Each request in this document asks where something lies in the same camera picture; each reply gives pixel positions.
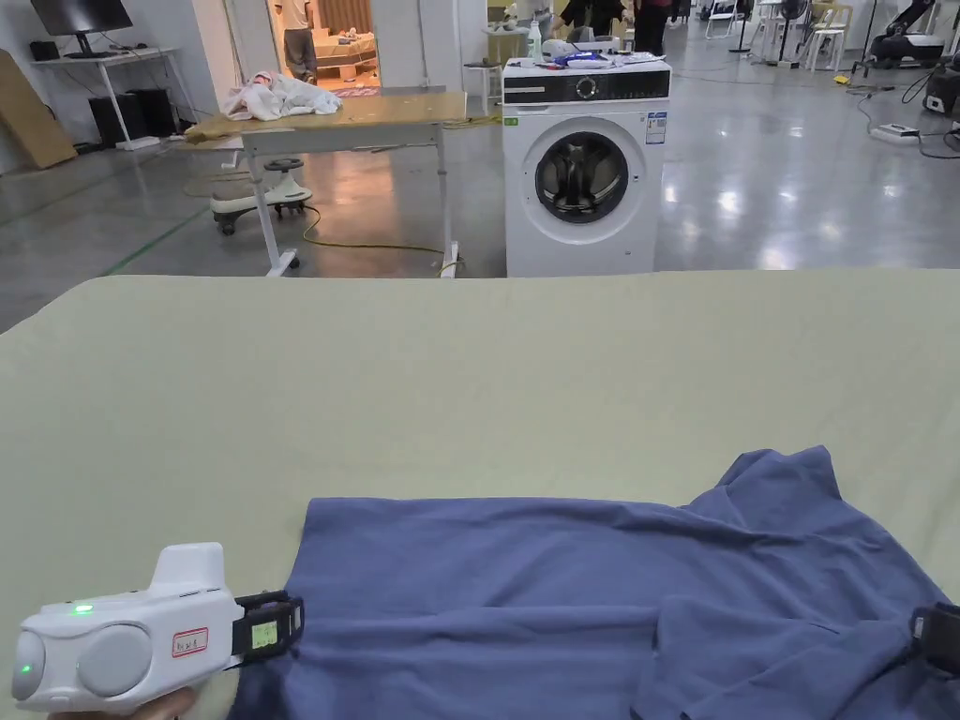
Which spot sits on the person's left hand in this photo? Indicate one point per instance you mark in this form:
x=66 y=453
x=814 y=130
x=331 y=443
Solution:
x=127 y=706

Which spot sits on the white power strip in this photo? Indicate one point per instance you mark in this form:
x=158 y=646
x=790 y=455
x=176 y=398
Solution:
x=896 y=131

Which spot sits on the bed with pale green sheet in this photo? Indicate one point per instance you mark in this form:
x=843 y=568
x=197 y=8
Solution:
x=375 y=390

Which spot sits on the black robot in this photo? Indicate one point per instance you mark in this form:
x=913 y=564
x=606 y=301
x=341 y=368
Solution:
x=900 y=41

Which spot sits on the white washing machine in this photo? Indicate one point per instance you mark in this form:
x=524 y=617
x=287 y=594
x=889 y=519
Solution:
x=585 y=225

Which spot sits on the black standing fan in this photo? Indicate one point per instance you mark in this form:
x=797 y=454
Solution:
x=741 y=30

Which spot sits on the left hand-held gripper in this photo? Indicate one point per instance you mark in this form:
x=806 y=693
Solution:
x=112 y=652

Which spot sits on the white desk with monitor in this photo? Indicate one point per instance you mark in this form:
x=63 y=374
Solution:
x=112 y=60

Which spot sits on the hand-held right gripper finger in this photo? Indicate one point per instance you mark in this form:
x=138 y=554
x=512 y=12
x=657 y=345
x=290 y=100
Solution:
x=941 y=637

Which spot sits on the brown board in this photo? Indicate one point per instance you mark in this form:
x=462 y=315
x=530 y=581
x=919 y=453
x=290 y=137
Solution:
x=30 y=120

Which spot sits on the group of people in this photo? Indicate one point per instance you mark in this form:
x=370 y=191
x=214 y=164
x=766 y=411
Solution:
x=600 y=19

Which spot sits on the white ride-on toy car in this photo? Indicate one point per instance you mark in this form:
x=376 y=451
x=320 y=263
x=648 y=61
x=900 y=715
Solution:
x=247 y=201

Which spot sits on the dark blue shirt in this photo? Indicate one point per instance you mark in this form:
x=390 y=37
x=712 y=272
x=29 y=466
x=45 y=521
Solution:
x=525 y=600

